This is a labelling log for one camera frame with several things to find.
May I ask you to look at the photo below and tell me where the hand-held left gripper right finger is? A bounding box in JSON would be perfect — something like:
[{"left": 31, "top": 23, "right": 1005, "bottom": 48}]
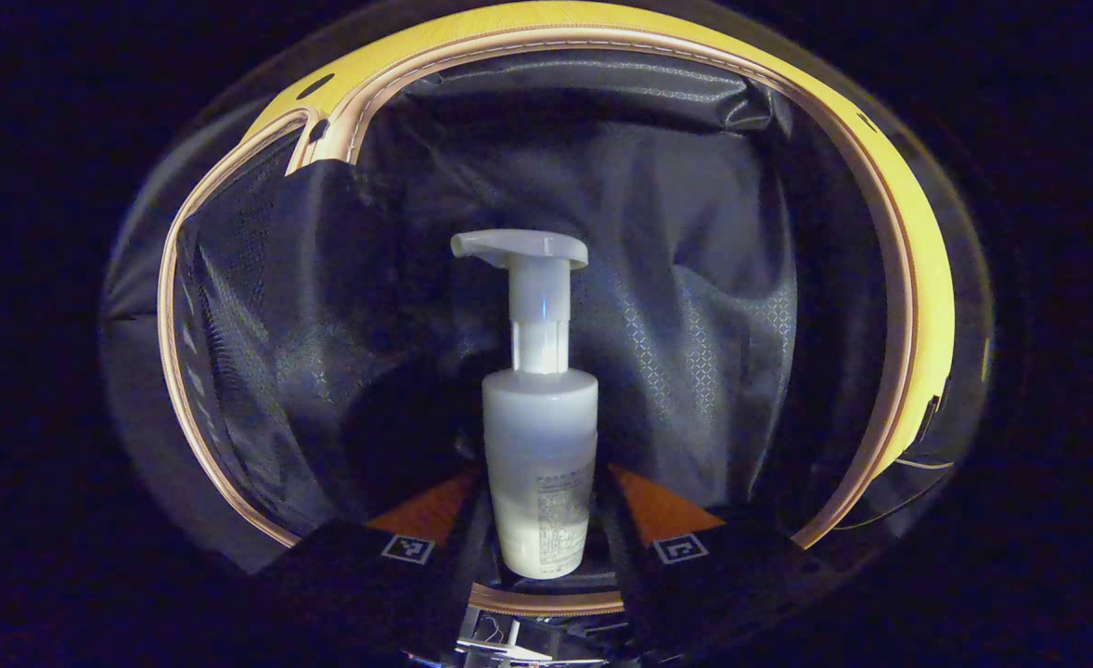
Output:
[{"left": 602, "top": 464, "right": 821, "bottom": 650}]

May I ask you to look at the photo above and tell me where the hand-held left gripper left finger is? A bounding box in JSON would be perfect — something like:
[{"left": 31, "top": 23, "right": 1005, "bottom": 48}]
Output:
[{"left": 251, "top": 464, "right": 494, "bottom": 665}]

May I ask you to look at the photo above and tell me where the white pump bottle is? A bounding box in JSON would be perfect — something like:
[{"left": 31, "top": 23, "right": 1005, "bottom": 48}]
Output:
[{"left": 450, "top": 228, "right": 600, "bottom": 582}]

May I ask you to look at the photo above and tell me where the pink suitcase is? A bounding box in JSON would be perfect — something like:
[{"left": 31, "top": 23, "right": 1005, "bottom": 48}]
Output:
[{"left": 157, "top": 26, "right": 925, "bottom": 620}]

